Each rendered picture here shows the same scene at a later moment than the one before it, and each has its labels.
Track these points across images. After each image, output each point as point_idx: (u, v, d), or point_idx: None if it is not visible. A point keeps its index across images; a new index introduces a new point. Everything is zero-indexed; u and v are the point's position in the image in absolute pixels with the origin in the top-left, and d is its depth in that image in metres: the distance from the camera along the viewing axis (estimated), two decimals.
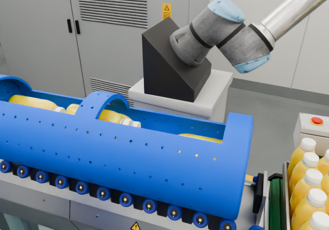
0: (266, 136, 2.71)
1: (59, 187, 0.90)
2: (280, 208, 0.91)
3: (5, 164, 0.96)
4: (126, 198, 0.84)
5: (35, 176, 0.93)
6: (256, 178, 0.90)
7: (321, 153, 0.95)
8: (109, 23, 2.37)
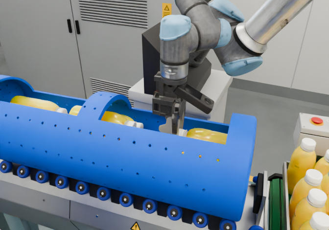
0: (266, 136, 2.71)
1: (58, 187, 0.90)
2: (280, 208, 0.91)
3: (5, 165, 0.96)
4: (126, 198, 0.84)
5: (36, 174, 0.93)
6: (256, 178, 0.90)
7: (321, 153, 0.95)
8: (109, 23, 2.37)
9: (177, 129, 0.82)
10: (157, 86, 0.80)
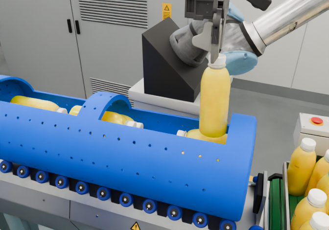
0: (266, 136, 2.71)
1: (58, 187, 0.90)
2: (280, 208, 0.91)
3: (5, 165, 0.96)
4: (126, 198, 0.84)
5: (36, 174, 0.93)
6: (256, 178, 0.90)
7: (321, 153, 0.95)
8: (109, 23, 2.37)
9: (219, 39, 0.60)
10: None
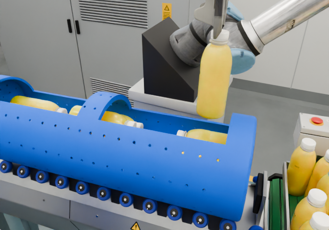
0: (266, 136, 2.71)
1: (58, 187, 0.90)
2: (280, 208, 0.91)
3: (5, 165, 0.96)
4: (126, 198, 0.84)
5: (36, 174, 0.93)
6: (256, 178, 0.90)
7: (321, 153, 0.95)
8: (109, 23, 2.37)
9: (223, 11, 0.57)
10: None
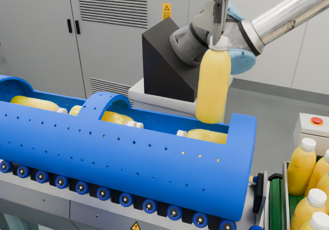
0: (266, 136, 2.71)
1: (58, 187, 0.90)
2: (280, 208, 0.91)
3: (5, 165, 0.96)
4: (126, 198, 0.84)
5: (36, 174, 0.93)
6: (256, 178, 0.90)
7: (321, 153, 0.95)
8: (109, 23, 2.37)
9: (222, 19, 0.57)
10: None
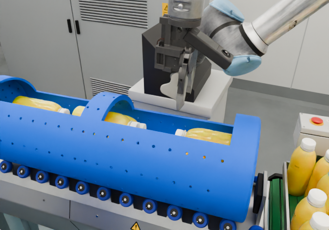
0: (266, 136, 2.71)
1: (56, 185, 0.90)
2: (280, 208, 0.91)
3: (6, 166, 0.96)
4: (126, 199, 0.84)
5: (37, 172, 0.93)
6: (256, 178, 0.90)
7: (321, 153, 0.95)
8: (109, 23, 2.37)
9: (184, 90, 0.65)
10: (163, 33, 0.64)
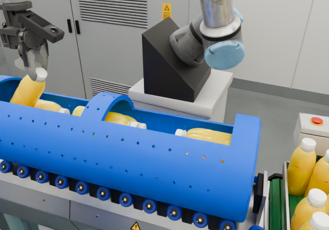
0: (266, 136, 2.71)
1: (56, 185, 0.90)
2: (280, 208, 0.91)
3: (6, 166, 0.96)
4: (126, 199, 0.84)
5: (37, 172, 0.93)
6: (256, 178, 0.90)
7: (321, 153, 0.95)
8: (109, 23, 2.37)
9: (31, 63, 0.79)
10: (7, 18, 0.78)
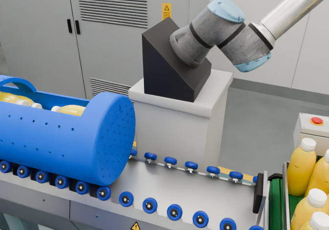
0: (266, 136, 2.71)
1: (55, 181, 0.91)
2: (280, 208, 0.91)
3: (5, 167, 0.96)
4: (124, 198, 0.84)
5: (40, 171, 0.93)
6: (256, 178, 0.90)
7: (321, 153, 0.95)
8: (109, 23, 2.37)
9: None
10: None
